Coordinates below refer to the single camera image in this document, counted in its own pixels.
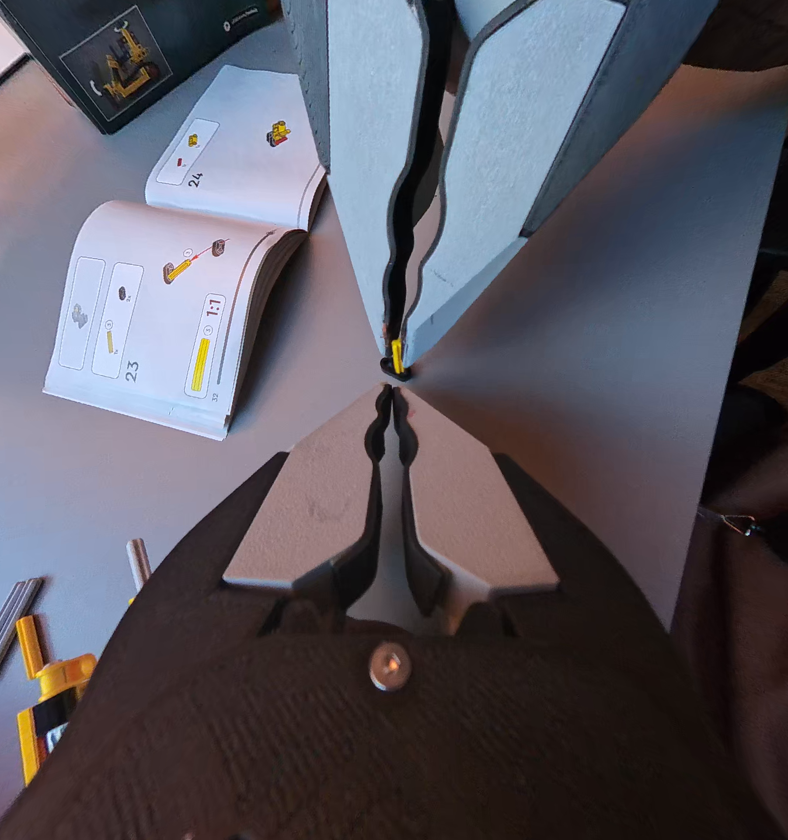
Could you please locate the dark lego box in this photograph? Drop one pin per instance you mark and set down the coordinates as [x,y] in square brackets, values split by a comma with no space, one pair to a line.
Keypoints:
[138,52]

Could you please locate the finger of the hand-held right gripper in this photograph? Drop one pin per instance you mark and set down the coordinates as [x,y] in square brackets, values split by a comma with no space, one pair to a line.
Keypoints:
[532,131]
[374,131]

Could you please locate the open instruction booklet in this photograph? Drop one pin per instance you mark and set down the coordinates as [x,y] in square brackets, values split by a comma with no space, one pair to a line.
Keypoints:
[171,302]

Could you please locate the grey lego axle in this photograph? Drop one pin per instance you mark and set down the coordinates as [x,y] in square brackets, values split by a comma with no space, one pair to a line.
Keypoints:
[0,630]
[138,561]
[15,633]

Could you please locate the yellow axle with black connector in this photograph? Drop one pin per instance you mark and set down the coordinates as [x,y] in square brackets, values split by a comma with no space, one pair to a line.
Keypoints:
[397,354]

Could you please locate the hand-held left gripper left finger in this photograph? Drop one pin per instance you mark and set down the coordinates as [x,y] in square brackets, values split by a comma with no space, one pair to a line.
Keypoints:
[315,499]

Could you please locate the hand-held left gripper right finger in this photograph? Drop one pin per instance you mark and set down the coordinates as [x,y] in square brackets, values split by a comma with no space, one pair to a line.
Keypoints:
[466,512]

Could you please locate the yellow lego bulldozer model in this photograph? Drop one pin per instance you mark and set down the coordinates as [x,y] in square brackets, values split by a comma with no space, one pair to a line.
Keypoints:
[53,682]

